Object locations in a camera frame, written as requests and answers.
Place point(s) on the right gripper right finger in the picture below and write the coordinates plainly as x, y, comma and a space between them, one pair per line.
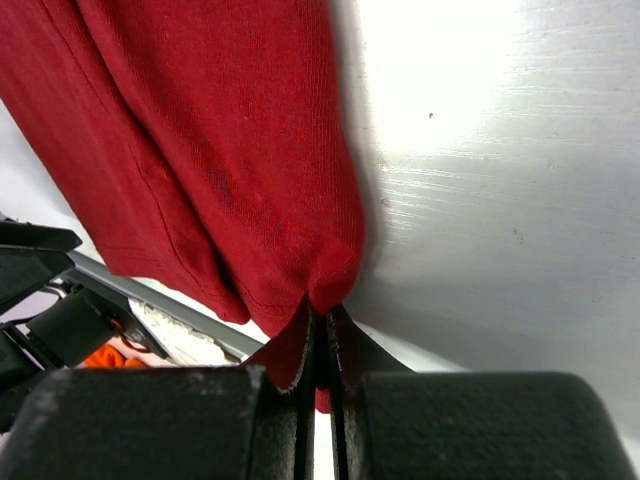
389, 422

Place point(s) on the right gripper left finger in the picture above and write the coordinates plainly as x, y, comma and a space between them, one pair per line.
252, 421

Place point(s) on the dark red t shirt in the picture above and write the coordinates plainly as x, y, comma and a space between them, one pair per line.
199, 144

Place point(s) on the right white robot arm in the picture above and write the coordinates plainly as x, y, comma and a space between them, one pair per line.
50, 324

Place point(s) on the orange t shirt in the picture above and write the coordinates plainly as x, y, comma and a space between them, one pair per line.
108, 357

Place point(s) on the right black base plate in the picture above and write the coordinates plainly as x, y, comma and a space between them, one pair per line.
114, 293

